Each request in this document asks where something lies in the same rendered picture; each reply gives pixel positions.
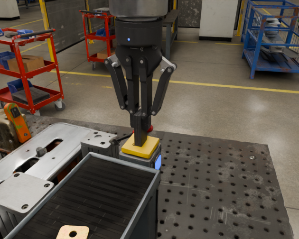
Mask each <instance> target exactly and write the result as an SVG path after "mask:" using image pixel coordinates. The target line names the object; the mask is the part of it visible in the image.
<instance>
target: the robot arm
mask: <svg viewBox="0 0 299 239"><path fill-rule="evenodd" d="M167 11H168V0H109V12H110V14H111V15H113V16H116V17H118V18H115V19H114V21H115V35H116V41H117V47H116V49H115V54H114V55H112V56H110V57H108V58H106V59H104V64H105V65H106V67H107V69H108V70H109V72H110V75H111V78H112V82H113V85H114V89H115V92H116V96H117V99H118V103H119V106H120V108H121V109H122V110H127V111H128V112H129V114H130V126H131V128H134V145H135V146H139V147H142V146H143V144H144V143H145V142H146V140H147V131H148V129H149V128H150V127H151V115H153V116H156V115H157V113H158V112H159V111H160V109H161V107H162V103H163V100H164V97H165V94H166V90H167V87H168V83H169V80H170V77H171V75H172V74H173V72H174V71H175V70H176V68H177V64H176V63H171V62H169V61H168V60H167V59H166V58H165V57H164V56H165V54H164V51H163V49H162V27H163V19H162V18H160V17H161V16H164V15H166V14H167ZM120 64H122V66H123V67H124V69H125V72H126V80H127V86H128V88H127V86H126V82H125V79H124V75H123V71H122V68H121V65H120ZM159 64H160V65H161V68H160V72H161V73H162V75H161V77H160V79H159V83H158V86H157V90H156V93H155V97H154V101H153V104H152V77H153V72H154V71H155V69H156V68H157V67H158V66H159ZM139 81H140V83H141V105H140V100H139ZM140 107H141V108H140ZM139 108H140V109H139Z"/></svg>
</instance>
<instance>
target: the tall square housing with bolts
mask: <svg viewBox="0 0 299 239"><path fill-rule="evenodd" d="M54 188H55V185H54V183H52V182H50V181H47V180H44V179H41V178H37V177H34V176H31V175H28V174H25V173H22V172H15V173H14V174H13V175H11V176H10V177H9V178H8V179H7V180H5V181H4V182H2V183H1V184H0V232H1V234H2V236H3V239H4V238H5V237H6V236H7V235H8V234H9V233H10V232H11V231H12V230H13V229H14V228H15V227H16V226H17V225H18V224H19V223H20V222H21V221H22V220H23V219H24V218H25V217H26V216H27V215H28V214H29V213H30V212H31V211H32V210H33V209H34V208H35V207H36V206H37V205H38V204H39V203H40V202H41V201H42V200H43V199H44V198H45V197H46V196H47V195H48V194H49V193H50V192H51V191H52V190H53V189H54Z"/></svg>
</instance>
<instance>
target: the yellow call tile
mask: <svg viewBox="0 0 299 239"><path fill-rule="evenodd" d="M158 144H159V138H155V137H150V136H147V140H146V142H145V143H144V144H143V146H142V147H139V146H135V145H134V133H133V134H132V136H131V137H130V138H129V139H128V140H127V142H126V143H125V144H124V145H123V146H122V148H121V151H122V152H123V153H127V154H131V155H135V156H140V157H143V158H147V159H149V158H150V156H151V155H152V153H153V152H154V150H155V149H156V147H157V145H158Z"/></svg>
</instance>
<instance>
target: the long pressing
mask: <svg viewBox="0 0 299 239"><path fill-rule="evenodd" d="M91 130H93V129H89V128H85V127H81V126H77V125H73V124H68V123H64V122H58V123H54V124H51V125H50V126H48V127H47V128H45V129H44V130H42V131H41V132H39V133H38V134H36V135H35V136H34V137H32V138H31V139H30V140H28V141H27V142H25V143H24V144H22V145H21V146H19V147H18V148H17V149H15V150H14V151H12V152H11V153H9V154H8V155H7V156H5V157H4V158H3V159H1V160H0V183H1V182H4V181H5V180H7V179H8V178H9V177H10V176H11V175H13V174H14V172H15V171H16V170H17V169H19V168H20V167H21V166H22V165H24V164H25V163H26V162H27V161H29V160H30V159H32V158H36V159H39V161H38V162H37V163H35V164H34V165H33V166H32V167H31V168H30V169H29V170H27V171H26V172H25V174H28V175H31V176H34V177H37V178H41V179H44V180H47V181H50V182H52V181H53V180H54V179H55V178H56V177H57V176H58V175H59V174H60V173H61V172H62V171H63V170H64V169H65V168H66V167H67V166H68V165H69V164H70V163H71V162H72V161H73V160H74V159H75V158H76V157H77V156H79V155H80V154H81V152H82V150H81V144H80V140H81V139H82V138H83V137H85V136H86V135H87V134H88V133H89V132H90V131H91ZM56 139H59V140H62V142H61V143H60V144H59V145H57V146H56V147H55V148H54V149H53V150H51V151H50V152H48V153H46V152H45V151H44V153H45V154H44V155H43V156H41V157H36V155H37V153H36V148H37V147H42V148H43V149H44V148H45V147H47V146H48V145H49V144H50V143H52V142H53V141H54V140H56ZM27 150H29V151H27ZM53 158H54V159H53Z"/></svg>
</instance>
